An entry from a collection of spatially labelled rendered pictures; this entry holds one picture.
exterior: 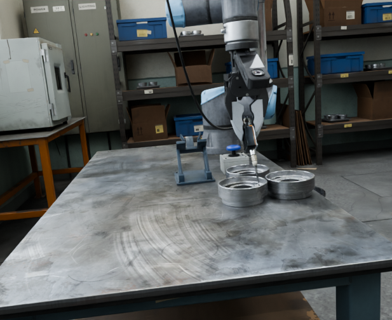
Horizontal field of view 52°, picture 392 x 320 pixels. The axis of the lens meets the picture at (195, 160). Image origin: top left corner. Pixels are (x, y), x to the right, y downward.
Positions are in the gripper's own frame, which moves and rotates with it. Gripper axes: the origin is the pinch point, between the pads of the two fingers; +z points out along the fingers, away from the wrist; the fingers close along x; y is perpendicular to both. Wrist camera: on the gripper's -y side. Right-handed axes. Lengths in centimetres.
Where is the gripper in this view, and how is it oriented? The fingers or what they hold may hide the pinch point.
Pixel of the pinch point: (248, 135)
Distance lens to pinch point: 90.6
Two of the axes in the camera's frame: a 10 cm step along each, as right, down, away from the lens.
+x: -9.9, 1.0, -0.9
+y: -1.1, -1.9, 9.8
